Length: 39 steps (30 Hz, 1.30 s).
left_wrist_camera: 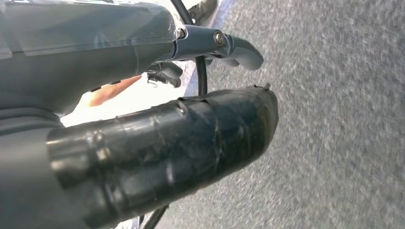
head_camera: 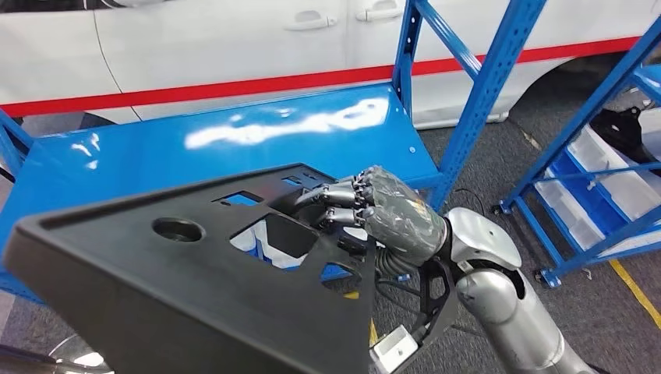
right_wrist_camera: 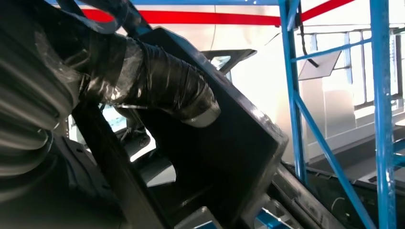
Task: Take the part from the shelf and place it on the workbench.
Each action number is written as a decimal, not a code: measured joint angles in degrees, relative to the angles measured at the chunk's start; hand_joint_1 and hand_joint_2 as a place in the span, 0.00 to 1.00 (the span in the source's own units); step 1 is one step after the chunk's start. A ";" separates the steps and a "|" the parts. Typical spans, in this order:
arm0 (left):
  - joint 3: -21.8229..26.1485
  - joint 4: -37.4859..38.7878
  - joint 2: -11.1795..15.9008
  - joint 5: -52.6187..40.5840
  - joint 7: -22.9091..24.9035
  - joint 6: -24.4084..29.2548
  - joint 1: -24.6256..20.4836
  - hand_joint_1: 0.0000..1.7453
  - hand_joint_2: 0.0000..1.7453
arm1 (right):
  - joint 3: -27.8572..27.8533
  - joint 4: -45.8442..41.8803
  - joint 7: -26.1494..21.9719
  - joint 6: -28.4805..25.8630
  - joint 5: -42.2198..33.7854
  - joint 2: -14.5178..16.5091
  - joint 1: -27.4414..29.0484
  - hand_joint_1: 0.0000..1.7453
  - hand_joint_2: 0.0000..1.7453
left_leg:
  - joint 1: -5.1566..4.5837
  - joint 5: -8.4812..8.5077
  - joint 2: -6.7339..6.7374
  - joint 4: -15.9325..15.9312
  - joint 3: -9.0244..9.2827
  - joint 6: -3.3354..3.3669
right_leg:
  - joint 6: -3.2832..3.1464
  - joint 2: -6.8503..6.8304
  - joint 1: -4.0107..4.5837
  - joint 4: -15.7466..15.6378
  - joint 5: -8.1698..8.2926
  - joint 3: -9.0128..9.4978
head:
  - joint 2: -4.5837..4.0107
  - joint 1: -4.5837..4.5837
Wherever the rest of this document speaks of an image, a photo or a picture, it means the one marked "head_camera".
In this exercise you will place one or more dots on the blue metal shelf rack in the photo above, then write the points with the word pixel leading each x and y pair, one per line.
pixel 155 155

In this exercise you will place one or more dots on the black car part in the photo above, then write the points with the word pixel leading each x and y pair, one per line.
pixel 619 131

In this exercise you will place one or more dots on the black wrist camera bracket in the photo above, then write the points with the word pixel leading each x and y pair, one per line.
pixel 439 304

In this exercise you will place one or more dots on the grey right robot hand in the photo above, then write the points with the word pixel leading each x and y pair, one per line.
pixel 403 222

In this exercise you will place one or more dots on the blue wheeled shelf rack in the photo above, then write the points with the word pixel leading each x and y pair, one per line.
pixel 583 118

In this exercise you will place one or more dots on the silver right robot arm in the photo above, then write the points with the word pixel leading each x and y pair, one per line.
pixel 506 309

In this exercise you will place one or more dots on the white car with red stripe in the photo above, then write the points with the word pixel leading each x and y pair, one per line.
pixel 206 51

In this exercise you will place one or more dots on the black plastic plate frame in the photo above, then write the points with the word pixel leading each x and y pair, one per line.
pixel 155 299

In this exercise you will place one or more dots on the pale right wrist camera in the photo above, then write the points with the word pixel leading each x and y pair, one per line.
pixel 395 351

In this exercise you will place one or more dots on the blue plastic bin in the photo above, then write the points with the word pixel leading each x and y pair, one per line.
pixel 586 198

